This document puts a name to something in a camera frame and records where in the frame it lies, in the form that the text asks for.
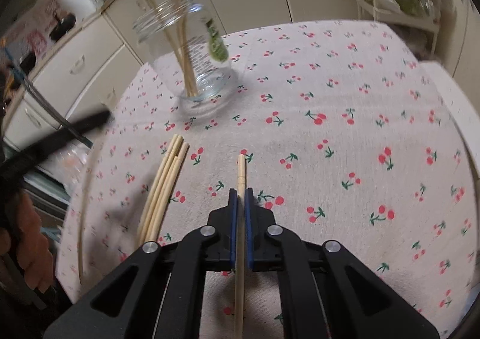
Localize bamboo chopstick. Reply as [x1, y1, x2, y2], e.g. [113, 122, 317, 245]
[168, 0, 200, 98]
[144, 137, 189, 242]
[137, 134, 183, 245]
[136, 134, 178, 247]
[160, 0, 198, 97]
[233, 154, 247, 339]

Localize black wok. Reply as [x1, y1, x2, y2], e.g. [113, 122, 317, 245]
[49, 13, 77, 42]

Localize cherry print tablecloth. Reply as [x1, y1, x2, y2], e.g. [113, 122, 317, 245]
[56, 21, 478, 337]

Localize person's left hand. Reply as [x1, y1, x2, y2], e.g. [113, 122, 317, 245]
[16, 190, 54, 293]

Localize lower kitchen cabinets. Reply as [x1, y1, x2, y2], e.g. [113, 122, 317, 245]
[0, 0, 480, 152]

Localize white wooden stool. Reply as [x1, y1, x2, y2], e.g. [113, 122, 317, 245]
[420, 61, 480, 174]

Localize clear glass jar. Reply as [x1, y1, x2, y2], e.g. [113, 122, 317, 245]
[133, 0, 235, 102]

